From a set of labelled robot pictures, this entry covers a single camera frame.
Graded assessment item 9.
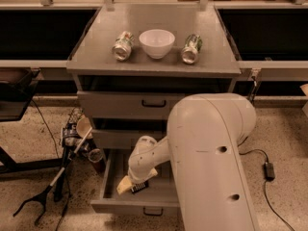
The right green soda can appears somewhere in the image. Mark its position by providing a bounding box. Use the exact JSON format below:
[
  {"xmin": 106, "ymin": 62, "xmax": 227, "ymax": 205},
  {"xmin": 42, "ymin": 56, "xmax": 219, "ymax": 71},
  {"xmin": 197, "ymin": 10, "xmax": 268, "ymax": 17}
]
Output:
[{"xmin": 181, "ymin": 34, "xmax": 202, "ymax": 64}]

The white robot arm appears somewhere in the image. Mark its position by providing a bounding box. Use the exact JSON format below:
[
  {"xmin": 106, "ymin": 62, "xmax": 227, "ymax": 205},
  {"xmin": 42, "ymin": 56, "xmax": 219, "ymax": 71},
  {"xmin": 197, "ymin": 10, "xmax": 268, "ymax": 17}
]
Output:
[{"xmin": 116, "ymin": 93, "xmax": 260, "ymax": 231}]

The grey drawer cabinet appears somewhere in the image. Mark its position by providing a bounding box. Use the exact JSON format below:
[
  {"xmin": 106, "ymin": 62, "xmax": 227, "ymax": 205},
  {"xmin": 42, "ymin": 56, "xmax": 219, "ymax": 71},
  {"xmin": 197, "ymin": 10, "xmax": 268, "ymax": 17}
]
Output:
[{"xmin": 65, "ymin": 3, "xmax": 243, "ymax": 156}]

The green soda can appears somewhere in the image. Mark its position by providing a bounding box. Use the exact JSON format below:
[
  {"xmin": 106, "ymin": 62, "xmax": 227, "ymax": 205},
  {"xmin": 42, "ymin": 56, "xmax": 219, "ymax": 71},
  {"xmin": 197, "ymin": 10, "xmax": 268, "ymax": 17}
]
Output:
[
  {"xmin": 112, "ymin": 31, "xmax": 134, "ymax": 61},
  {"xmin": 181, "ymin": 34, "xmax": 202, "ymax": 64}
]

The white bowl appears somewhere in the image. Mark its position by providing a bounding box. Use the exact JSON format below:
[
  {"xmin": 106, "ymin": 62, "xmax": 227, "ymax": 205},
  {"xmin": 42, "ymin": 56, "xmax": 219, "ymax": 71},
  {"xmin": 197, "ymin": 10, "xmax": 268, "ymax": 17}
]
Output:
[{"xmin": 139, "ymin": 29, "xmax": 175, "ymax": 59}]

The grey bottom drawer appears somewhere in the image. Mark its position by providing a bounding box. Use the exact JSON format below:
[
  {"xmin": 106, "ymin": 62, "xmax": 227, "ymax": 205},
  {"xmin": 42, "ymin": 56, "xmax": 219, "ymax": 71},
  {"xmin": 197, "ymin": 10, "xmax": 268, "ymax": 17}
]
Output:
[{"xmin": 90, "ymin": 149, "xmax": 180, "ymax": 217}]

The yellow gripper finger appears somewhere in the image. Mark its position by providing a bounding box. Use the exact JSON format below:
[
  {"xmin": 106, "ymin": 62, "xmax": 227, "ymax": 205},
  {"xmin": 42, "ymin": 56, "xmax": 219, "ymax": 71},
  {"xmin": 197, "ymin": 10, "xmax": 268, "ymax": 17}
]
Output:
[{"xmin": 116, "ymin": 175, "xmax": 134, "ymax": 194}]

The black reacher grabber tool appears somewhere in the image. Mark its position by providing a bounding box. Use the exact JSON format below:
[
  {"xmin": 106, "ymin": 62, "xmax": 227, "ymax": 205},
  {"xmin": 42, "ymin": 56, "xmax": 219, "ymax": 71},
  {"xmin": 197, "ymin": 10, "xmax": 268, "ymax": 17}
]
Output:
[{"xmin": 13, "ymin": 127, "xmax": 94, "ymax": 227}]

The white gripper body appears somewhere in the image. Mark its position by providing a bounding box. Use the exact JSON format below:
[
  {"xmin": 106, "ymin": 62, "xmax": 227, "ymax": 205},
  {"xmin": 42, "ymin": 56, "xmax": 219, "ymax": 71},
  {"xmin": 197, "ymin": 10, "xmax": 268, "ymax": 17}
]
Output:
[{"xmin": 128, "ymin": 165, "xmax": 158, "ymax": 184}]

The black power adapter with cable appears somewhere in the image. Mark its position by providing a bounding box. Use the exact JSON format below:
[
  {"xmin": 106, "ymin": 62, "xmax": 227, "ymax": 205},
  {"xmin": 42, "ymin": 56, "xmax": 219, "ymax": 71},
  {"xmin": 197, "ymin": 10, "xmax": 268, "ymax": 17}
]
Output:
[{"xmin": 240, "ymin": 149, "xmax": 295, "ymax": 231}]

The grey top drawer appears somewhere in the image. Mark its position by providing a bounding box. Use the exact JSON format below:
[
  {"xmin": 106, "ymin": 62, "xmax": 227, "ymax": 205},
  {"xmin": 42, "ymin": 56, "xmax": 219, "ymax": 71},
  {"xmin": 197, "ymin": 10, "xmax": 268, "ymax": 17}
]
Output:
[{"xmin": 77, "ymin": 90, "xmax": 185, "ymax": 119}]

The black stand left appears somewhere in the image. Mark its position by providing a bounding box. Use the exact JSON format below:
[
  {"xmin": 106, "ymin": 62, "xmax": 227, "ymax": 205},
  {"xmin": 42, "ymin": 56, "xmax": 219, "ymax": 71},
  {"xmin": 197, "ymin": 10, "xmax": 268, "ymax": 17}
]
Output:
[{"xmin": 0, "ymin": 67, "xmax": 61, "ymax": 174}]

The tan paper bowl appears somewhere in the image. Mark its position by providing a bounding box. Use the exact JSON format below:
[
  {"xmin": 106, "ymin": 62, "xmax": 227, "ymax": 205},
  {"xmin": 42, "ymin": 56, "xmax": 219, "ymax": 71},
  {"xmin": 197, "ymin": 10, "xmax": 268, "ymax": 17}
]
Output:
[{"xmin": 76, "ymin": 117, "xmax": 91, "ymax": 138}]

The brown paper cup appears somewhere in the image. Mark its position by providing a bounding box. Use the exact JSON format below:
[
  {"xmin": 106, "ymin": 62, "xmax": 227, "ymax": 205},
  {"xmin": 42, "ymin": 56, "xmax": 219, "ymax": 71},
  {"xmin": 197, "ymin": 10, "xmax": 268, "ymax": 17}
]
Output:
[{"xmin": 89, "ymin": 148, "xmax": 105, "ymax": 174}]

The left green soda can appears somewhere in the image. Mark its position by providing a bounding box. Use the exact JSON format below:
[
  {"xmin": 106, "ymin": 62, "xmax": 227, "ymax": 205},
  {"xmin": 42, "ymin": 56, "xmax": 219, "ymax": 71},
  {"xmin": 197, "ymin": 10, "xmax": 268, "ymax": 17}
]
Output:
[{"xmin": 112, "ymin": 31, "xmax": 134, "ymax": 61}]

